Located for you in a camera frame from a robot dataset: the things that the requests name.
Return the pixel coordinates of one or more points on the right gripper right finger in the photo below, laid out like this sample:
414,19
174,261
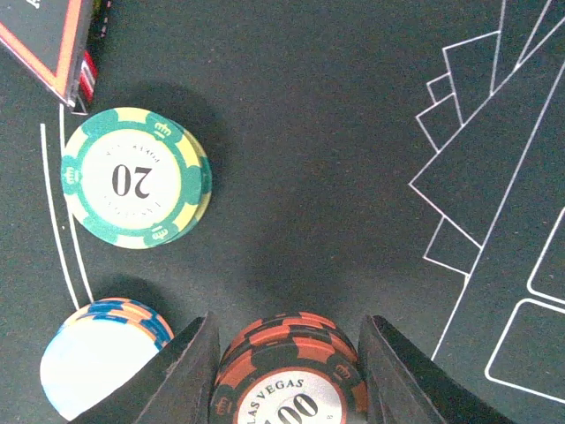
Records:
405,386

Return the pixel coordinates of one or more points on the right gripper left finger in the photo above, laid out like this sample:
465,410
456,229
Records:
173,387

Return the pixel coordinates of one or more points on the blue chips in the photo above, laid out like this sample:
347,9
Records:
97,350

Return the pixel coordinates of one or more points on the red chips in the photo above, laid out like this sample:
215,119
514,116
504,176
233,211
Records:
289,368

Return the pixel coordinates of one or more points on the green chips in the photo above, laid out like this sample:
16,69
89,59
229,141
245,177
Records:
134,178

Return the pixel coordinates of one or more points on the red triangular all-in button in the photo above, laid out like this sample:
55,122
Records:
55,41

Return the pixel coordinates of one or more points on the round black poker mat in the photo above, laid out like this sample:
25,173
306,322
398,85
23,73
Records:
395,158

